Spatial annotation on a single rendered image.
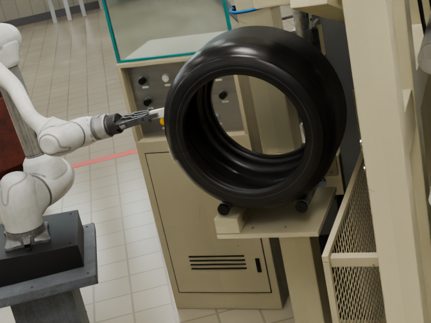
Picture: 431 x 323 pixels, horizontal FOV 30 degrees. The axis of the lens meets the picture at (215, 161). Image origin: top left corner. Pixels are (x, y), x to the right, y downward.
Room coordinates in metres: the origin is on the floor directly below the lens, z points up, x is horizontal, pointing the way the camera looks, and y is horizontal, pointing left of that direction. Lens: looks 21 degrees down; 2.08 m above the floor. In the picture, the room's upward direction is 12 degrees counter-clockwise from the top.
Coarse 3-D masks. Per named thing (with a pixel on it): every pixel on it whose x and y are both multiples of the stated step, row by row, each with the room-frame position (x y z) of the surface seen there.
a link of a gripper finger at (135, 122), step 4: (144, 116) 2.69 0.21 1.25; (128, 120) 2.70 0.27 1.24; (132, 120) 2.70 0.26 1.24; (136, 120) 2.70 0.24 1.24; (140, 120) 2.69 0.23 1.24; (120, 124) 2.70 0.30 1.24; (128, 124) 2.70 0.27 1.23; (132, 124) 2.70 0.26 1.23; (136, 124) 2.70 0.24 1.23; (124, 128) 2.70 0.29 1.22
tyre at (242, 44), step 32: (224, 32) 2.71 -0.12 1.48; (256, 32) 2.59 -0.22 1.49; (288, 32) 2.63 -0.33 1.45; (192, 64) 2.54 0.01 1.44; (224, 64) 2.47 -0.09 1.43; (256, 64) 2.43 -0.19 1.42; (288, 64) 2.42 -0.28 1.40; (320, 64) 2.52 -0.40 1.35; (192, 96) 2.53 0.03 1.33; (288, 96) 2.40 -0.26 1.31; (320, 96) 2.39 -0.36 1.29; (192, 128) 2.79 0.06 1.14; (320, 128) 2.37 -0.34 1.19; (192, 160) 2.53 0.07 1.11; (224, 160) 2.77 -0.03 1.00; (256, 160) 2.76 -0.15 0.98; (288, 160) 2.71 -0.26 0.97; (320, 160) 2.38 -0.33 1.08; (224, 192) 2.50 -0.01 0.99; (256, 192) 2.46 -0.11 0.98; (288, 192) 2.42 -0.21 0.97
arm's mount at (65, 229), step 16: (0, 224) 3.16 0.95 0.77; (64, 224) 3.06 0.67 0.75; (80, 224) 3.13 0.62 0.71; (0, 240) 3.00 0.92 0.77; (64, 240) 2.91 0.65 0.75; (80, 240) 2.97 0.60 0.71; (0, 256) 2.85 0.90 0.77; (16, 256) 2.83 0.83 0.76; (32, 256) 2.83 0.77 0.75; (48, 256) 2.84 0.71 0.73; (64, 256) 2.84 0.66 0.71; (80, 256) 2.85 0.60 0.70; (0, 272) 2.82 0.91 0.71; (16, 272) 2.83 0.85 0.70; (32, 272) 2.83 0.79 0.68; (48, 272) 2.84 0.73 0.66
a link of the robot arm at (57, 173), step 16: (0, 32) 3.16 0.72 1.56; (16, 32) 3.23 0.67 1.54; (0, 48) 3.13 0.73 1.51; (16, 48) 3.19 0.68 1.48; (16, 64) 3.17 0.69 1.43; (16, 112) 3.14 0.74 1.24; (16, 128) 3.15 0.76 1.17; (32, 144) 3.12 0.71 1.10; (32, 160) 3.11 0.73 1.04; (48, 160) 3.11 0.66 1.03; (64, 160) 3.21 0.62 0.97; (48, 176) 3.08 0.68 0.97; (64, 176) 3.13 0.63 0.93; (64, 192) 3.12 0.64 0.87
